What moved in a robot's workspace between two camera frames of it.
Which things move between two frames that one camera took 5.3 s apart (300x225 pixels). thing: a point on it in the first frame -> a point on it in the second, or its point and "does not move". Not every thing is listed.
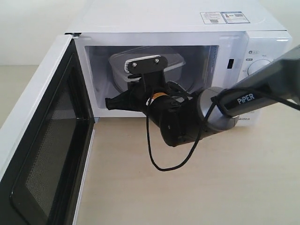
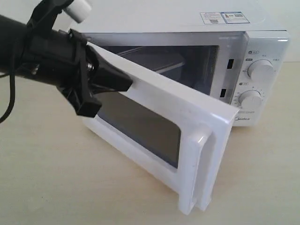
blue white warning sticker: x=213 y=18 does not move
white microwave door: x=46 y=138 -> x=173 y=133
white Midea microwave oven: x=207 y=43 does not move
